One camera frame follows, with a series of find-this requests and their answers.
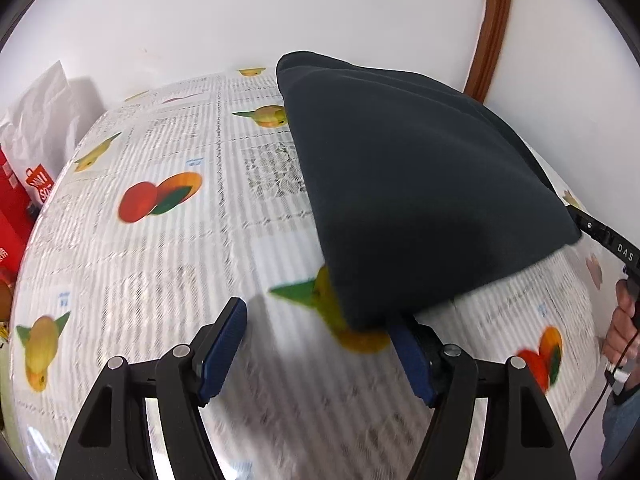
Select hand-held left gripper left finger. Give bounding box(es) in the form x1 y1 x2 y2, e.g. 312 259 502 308
54 297 249 480

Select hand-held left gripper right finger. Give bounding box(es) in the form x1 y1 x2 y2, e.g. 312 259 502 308
389 316 576 480

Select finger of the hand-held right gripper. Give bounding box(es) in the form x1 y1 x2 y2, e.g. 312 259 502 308
564 200 612 250

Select black sweatshirt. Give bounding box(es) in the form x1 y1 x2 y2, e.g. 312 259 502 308
276 51 582 335

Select person's right hand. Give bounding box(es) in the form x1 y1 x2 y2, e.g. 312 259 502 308
601 279 640 377

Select fruit print tablecloth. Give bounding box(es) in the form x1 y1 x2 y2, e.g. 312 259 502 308
0 67 615 480

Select person's blue jeans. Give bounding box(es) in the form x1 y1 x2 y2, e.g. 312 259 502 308
599 385 640 480

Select red cardboard box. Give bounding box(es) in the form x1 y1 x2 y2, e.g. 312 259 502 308
0 145 37 281

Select white plastic bag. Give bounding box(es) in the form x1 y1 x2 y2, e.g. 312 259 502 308
0 60 107 207

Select black cable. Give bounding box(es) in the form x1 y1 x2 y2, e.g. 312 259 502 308
567 367 628 461

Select brown wooden door frame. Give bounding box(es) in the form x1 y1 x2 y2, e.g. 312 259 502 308
464 0 516 103

